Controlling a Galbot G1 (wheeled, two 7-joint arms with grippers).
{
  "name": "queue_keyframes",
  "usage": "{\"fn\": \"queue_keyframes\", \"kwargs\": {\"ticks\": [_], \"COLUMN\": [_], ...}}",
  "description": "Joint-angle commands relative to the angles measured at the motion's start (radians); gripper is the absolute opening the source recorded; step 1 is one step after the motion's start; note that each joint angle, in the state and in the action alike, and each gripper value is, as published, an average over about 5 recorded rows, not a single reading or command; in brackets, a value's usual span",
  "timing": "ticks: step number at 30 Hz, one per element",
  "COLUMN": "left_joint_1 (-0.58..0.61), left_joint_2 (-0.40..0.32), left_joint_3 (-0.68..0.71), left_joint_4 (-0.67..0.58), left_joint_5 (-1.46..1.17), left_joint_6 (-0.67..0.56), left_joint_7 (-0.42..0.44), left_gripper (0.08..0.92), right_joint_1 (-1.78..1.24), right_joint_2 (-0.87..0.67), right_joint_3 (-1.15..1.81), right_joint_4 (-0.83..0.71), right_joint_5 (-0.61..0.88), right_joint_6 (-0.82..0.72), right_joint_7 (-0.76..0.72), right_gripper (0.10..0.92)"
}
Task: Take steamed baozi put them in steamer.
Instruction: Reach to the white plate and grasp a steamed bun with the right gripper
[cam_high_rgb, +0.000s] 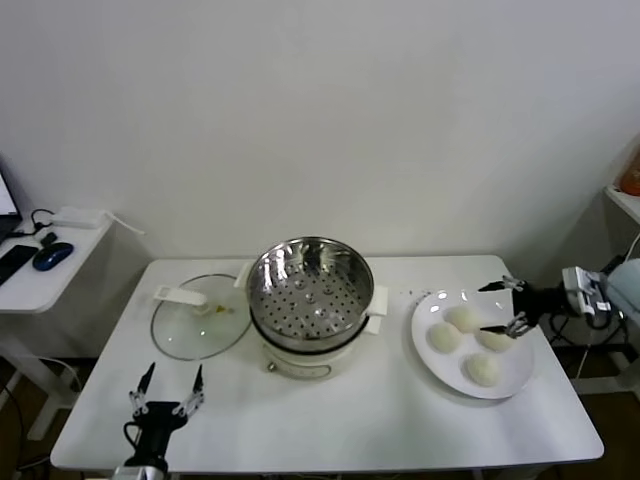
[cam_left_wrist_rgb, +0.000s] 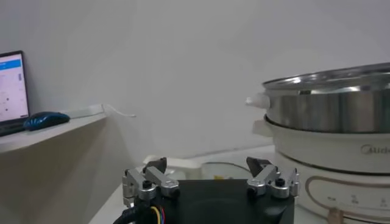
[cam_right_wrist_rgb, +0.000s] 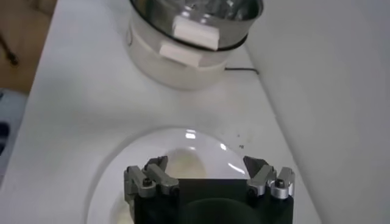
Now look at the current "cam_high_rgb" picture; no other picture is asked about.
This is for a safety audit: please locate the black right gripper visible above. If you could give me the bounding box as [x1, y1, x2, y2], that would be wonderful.
[477, 274, 569, 340]

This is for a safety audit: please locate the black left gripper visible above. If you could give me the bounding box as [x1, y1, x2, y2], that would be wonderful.
[128, 362, 206, 459]

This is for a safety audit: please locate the white steamed baozi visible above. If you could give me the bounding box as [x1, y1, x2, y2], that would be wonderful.
[443, 305, 482, 334]
[473, 327, 516, 354]
[424, 322, 464, 354]
[464, 352, 501, 387]

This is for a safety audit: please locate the stainless steel steamer basket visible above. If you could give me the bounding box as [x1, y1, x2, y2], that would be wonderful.
[233, 235, 390, 351]

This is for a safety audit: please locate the white round plate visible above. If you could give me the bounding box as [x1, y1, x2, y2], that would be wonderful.
[410, 288, 536, 400]

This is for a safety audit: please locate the white desk base bar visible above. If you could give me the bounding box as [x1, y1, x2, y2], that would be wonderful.
[569, 377, 636, 396]

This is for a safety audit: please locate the white electric cooker pot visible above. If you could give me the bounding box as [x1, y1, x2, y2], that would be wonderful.
[249, 309, 384, 382]

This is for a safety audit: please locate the white desk with orange item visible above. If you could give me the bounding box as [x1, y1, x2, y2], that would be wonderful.
[602, 184, 640, 224]

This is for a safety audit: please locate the white side table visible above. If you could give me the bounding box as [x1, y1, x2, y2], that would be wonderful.
[0, 209, 151, 441]

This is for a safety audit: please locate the orange object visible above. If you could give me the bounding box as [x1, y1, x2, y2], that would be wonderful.
[618, 149, 640, 196]

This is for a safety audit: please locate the blue computer mouse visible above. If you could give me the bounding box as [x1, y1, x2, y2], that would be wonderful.
[32, 241, 75, 272]

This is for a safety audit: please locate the black smartphone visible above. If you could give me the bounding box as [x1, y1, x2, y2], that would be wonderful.
[0, 243, 39, 287]

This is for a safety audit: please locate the black laptop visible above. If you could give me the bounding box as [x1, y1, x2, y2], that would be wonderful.
[0, 154, 24, 241]

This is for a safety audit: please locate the black power cable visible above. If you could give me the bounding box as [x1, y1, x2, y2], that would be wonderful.
[548, 312, 631, 346]

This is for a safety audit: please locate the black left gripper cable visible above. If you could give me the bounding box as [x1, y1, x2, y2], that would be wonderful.
[123, 421, 144, 459]

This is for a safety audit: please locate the glass lid with white handle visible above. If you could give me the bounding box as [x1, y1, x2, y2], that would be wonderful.
[150, 272, 253, 361]

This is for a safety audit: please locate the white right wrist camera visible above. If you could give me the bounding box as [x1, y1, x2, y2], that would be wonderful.
[560, 266, 612, 317]

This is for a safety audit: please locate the long white power cable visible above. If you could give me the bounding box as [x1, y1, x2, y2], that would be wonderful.
[574, 344, 594, 381]

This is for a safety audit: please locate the thin white adapter cable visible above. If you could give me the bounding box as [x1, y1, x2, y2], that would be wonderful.
[104, 210, 146, 236]

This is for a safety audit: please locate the thin black desk cable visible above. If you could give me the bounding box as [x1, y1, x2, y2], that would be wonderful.
[14, 208, 56, 236]

